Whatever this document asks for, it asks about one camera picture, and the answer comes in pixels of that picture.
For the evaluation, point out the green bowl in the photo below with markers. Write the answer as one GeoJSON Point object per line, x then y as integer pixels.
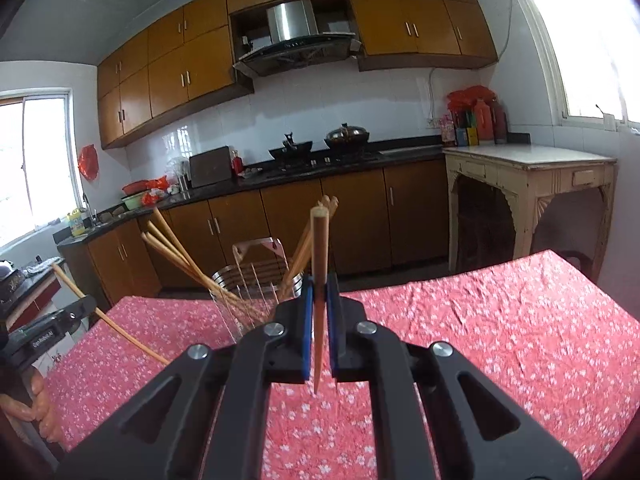
{"type": "Point", "coordinates": [134, 201]}

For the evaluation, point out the dark cutting board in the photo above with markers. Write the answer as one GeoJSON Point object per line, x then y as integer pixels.
{"type": "Point", "coordinates": [211, 167]}

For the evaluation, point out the lidded wok right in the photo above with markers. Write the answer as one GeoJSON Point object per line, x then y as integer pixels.
{"type": "Point", "coordinates": [347, 139]}

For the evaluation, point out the red floral tablecloth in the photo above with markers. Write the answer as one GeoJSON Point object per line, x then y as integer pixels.
{"type": "Point", "coordinates": [556, 344]}

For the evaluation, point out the person left hand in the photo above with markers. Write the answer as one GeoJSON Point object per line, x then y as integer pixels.
{"type": "Point", "coordinates": [38, 409]}

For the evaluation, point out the right window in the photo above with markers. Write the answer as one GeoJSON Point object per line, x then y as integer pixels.
{"type": "Point", "coordinates": [593, 48]}

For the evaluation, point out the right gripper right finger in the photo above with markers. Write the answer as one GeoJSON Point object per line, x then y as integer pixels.
{"type": "Point", "coordinates": [436, 415]}

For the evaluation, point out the gas stove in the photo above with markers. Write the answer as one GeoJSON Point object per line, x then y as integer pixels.
{"type": "Point", "coordinates": [310, 163]}

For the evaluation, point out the wire utensil holder basket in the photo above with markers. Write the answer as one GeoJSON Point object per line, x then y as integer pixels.
{"type": "Point", "coordinates": [247, 291]}

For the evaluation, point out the black wok left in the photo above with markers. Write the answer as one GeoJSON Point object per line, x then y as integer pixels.
{"type": "Point", "coordinates": [291, 152]}

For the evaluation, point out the window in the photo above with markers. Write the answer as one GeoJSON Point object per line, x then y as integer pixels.
{"type": "Point", "coordinates": [38, 176]}
{"type": "Point", "coordinates": [593, 48]}

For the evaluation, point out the left window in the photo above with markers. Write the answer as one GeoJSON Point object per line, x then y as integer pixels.
{"type": "Point", "coordinates": [38, 176]}

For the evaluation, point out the upper wooden cabinets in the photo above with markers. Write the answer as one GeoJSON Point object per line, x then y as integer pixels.
{"type": "Point", "coordinates": [208, 52]}

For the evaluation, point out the wooden cabinets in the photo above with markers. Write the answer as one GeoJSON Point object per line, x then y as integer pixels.
{"type": "Point", "coordinates": [390, 215]}
{"type": "Point", "coordinates": [208, 52]}

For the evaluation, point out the red oil bottles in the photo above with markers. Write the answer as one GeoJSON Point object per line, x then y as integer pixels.
{"type": "Point", "coordinates": [490, 120]}

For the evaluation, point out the steel range hood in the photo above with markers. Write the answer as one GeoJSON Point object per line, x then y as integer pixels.
{"type": "Point", "coordinates": [279, 37]}

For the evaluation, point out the lower wooden cabinets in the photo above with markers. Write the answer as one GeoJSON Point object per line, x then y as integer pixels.
{"type": "Point", "coordinates": [390, 215]}

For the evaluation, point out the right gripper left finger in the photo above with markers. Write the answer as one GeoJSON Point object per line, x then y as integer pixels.
{"type": "Point", "coordinates": [205, 415]}

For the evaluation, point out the cream wooden side table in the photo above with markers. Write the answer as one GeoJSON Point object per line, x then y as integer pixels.
{"type": "Point", "coordinates": [530, 177]}

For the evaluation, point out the red plastic bag wall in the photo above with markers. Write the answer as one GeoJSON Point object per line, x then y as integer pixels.
{"type": "Point", "coordinates": [88, 162]}

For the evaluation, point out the red bag on side table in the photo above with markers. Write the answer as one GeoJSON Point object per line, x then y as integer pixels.
{"type": "Point", "coordinates": [465, 99]}

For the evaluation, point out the red basin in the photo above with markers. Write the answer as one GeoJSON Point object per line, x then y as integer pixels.
{"type": "Point", "coordinates": [135, 187]}

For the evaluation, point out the red bottle on counter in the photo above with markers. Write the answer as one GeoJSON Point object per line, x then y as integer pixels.
{"type": "Point", "coordinates": [237, 163]}

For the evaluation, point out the yellow dish soap bottle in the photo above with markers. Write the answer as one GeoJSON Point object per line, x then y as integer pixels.
{"type": "Point", "coordinates": [76, 223]}

